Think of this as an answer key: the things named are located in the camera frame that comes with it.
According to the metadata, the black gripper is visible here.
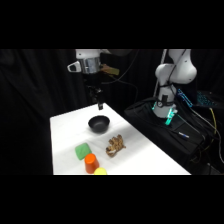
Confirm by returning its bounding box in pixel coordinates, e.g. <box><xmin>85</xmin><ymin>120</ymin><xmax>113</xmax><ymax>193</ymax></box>
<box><xmin>85</xmin><ymin>73</ymin><xmax>104</xmax><ymax>111</ymax></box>

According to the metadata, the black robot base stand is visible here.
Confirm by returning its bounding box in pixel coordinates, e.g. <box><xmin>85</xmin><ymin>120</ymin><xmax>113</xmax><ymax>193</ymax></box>
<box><xmin>123</xmin><ymin>97</ymin><xmax>224</xmax><ymax>176</ymax></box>

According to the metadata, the green triangle block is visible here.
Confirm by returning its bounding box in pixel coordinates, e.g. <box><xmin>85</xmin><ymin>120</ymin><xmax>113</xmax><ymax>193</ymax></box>
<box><xmin>74</xmin><ymin>142</ymin><xmax>93</xmax><ymax>161</ymax></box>

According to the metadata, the black bowl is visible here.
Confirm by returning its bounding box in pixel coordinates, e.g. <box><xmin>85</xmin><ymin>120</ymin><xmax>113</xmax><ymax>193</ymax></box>
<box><xmin>87</xmin><ymin>115</ymin><xmax>111</xmax><ymax>134</ymax></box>

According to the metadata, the brown board on wrist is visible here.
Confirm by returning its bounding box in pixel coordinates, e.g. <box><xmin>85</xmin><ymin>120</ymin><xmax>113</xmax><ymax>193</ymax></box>
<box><xmin>99</xmin><ymin>64</ymin><xmax>120</xmax><ymax>77</ymax></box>

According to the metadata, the brown plush toy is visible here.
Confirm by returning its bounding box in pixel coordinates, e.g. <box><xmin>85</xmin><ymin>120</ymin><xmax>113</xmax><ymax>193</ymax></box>
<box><xmin>105</xmin><ymin>134</ymin><xmax>127</xmax><ymax>158</ymax></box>

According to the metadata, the orange plastic cup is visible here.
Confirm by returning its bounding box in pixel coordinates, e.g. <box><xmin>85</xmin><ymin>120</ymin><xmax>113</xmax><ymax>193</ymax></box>
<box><xmin>83</xmin><ymin>153</ymin><xmax>100</xmax><ymax>175</ymax></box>

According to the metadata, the yellow plastic cup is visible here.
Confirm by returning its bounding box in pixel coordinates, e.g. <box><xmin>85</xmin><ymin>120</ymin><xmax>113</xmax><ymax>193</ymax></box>
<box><xmin>93</xmin><ymin>167</ymin><xmax>108</xmax><ymax>176</ymax></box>

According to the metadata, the black curtain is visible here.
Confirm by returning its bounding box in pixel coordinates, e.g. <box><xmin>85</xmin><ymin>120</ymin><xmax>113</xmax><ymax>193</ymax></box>
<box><xmin>0</xmin><ymin>49</ymin><xmax>224</xmax><ymax>176</ymax></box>

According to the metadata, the white pen with blue cap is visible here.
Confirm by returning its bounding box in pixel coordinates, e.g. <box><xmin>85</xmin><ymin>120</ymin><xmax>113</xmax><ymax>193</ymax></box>
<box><xmin>177</xmin><ymin>131</ymin><xmax>190</xmax><ymax>139</ymax></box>

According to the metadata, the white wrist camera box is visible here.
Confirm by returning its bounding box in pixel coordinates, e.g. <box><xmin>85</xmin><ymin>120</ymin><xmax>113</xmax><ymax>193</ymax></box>
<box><xmin>67</xmin><ymin>60</ymin><xmax>82</xmax><ymax>74</ymax></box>

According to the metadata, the yellow cable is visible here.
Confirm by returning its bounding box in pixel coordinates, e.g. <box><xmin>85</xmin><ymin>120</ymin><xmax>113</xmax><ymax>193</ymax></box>
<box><xmin>209</xmin><ymin>107</ymin><xmax>224</xmax><ymax>164</ymax></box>

